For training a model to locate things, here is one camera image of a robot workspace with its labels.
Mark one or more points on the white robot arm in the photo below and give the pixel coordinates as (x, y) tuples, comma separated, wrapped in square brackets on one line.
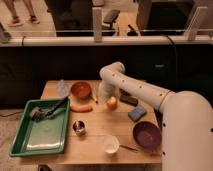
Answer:
[(187, 128)]

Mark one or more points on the white plastic cup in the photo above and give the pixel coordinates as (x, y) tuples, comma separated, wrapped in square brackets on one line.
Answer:
[(110, 144)]

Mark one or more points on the yellow red apple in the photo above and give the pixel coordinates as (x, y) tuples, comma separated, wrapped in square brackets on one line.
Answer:
[(111, 103)]

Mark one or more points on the yellow pencil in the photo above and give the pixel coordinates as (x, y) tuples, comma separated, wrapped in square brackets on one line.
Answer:
[(94, 95)]

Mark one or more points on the blue sponge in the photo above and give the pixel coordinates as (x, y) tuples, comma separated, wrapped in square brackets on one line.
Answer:
[(136, 113)]

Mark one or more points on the green plastic tray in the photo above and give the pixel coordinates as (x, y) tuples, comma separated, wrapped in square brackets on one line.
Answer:
[(45, 137)]

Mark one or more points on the orange carrot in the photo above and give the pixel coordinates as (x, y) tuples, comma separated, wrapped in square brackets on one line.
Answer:
[(81, 109)]

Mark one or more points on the wooden table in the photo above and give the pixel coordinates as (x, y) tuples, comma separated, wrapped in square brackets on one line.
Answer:
[(88, 149)]

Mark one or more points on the small metal cup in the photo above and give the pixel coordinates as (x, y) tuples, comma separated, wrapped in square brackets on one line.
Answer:
[(79, 128)]

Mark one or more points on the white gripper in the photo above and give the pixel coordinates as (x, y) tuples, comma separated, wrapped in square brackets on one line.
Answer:
[(105, 90)]

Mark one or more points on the purple bowl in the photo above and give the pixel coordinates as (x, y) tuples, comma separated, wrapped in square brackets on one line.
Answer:
[(147, 135)]

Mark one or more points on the clear plastic cup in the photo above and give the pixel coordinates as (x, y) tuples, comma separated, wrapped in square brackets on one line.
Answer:
[(62, 88)]

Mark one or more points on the metal spoon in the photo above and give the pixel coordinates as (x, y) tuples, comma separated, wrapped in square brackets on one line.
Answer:
[(129, 148)]

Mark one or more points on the black rectangular block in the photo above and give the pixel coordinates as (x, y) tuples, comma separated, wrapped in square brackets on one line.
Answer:
[(128, 100)]

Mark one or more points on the orange bowl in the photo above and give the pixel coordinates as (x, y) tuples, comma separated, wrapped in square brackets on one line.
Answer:
[(81, 90)]

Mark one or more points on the black office chair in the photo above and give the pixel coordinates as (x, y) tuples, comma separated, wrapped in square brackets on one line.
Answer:
[(108, 21)]

